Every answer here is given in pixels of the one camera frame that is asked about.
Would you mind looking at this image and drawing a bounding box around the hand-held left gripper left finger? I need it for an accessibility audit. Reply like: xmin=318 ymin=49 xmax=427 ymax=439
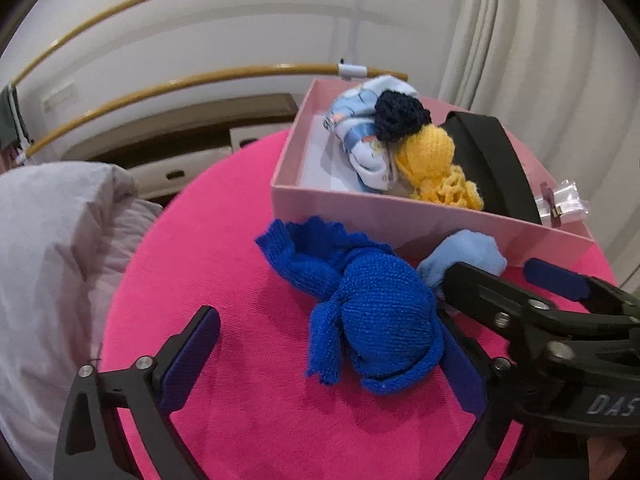
xmin=52 ymin=305 xmax=222 ymax=480

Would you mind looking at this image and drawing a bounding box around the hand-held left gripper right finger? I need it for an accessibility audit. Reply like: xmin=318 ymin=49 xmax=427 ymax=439
xmin=435 ymin=310 xmax=526 ymax=480

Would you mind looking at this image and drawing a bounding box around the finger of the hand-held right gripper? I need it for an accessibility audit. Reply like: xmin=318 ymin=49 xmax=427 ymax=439
xmin=441 ymin=261 xmax=566 ymax=346
xmin=524 ymin=258 xmax=640 ymax=321

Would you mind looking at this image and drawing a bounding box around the plain light blue cloth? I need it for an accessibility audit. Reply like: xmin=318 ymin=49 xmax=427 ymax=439
xmin=416 ymin=229 xmax=508 ymax=301

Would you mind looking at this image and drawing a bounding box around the royal blue knit cloth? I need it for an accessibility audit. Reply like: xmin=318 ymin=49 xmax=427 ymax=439
xmin=255 ymin=216 xmax=446 ymax=396

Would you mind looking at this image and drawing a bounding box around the pink cardboard box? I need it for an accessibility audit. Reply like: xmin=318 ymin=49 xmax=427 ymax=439
xmin=270 ymin=77 xmax=596 ymax=268

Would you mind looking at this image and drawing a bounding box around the black rectangular case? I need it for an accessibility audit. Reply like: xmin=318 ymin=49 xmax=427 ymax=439
xmin=442 ymin=110 xmax=543 ymax=226

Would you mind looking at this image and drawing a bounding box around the yellow crochet cloth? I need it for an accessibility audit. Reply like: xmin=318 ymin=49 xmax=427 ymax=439
xmin=394 ymin=124 xmax=485 ymax=211

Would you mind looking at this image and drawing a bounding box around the light blue patterned cloth bundle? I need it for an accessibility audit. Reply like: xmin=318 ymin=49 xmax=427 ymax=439
xmin=325 ymin=75 xmax=421 ymax=193

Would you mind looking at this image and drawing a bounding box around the navy knit cloth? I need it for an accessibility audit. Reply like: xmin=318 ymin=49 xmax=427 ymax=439
xmin=372 ymin=89 xmax=432 ymax=143

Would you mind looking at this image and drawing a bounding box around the small clear plastic packet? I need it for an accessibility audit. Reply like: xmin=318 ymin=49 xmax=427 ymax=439
xmin=534 ymin=179 xmax=591 ymax=223

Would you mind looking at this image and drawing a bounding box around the white quilt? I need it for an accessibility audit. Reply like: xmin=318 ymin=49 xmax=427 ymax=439
xmin=0 ymin=160 xmax=163 ymax=476

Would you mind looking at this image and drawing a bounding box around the low white drawer cabinet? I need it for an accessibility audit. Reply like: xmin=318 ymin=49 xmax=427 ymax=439
xmin=62 ymin=92 xmax=301 ymax=201

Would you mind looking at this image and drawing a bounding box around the white curtain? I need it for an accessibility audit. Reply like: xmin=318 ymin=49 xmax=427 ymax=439
xmin=437 ymin=0 xmax=640 ymax=261

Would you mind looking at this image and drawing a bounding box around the white wall switch plate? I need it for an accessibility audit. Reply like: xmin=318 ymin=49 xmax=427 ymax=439
xmin=42 ymin=82 xmax=78 ymax=111

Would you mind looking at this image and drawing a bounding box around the white rail bracket post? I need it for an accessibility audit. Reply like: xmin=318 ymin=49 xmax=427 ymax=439
xmin=337 ymin=0 xmax=377 ymax=81

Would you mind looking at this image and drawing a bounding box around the grey cloth on rail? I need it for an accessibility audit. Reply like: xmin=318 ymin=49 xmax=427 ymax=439
xmin=0 ymin=84 xmax=31 ymax=153

